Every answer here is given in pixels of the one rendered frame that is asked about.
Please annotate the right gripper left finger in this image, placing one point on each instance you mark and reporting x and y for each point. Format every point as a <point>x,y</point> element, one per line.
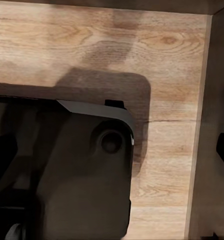
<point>8,150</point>

